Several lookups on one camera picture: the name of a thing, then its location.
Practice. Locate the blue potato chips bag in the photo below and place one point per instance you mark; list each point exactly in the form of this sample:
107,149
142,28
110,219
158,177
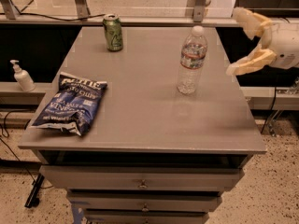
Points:
74,107

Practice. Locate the clear plastic water bottle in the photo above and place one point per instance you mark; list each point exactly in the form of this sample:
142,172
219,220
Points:
193,53

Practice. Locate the white pump dispenser bottle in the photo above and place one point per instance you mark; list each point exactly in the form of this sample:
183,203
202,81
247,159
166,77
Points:
22,77

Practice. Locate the black bar on floor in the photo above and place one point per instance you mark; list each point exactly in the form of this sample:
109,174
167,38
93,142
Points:
33,200

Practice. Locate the grey drawer cabinet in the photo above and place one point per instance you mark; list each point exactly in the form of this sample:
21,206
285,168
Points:
153,155

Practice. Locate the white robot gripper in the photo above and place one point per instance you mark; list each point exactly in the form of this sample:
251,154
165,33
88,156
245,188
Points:
285,48

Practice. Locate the green soda can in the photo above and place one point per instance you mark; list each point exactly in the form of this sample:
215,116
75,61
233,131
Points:
113,32

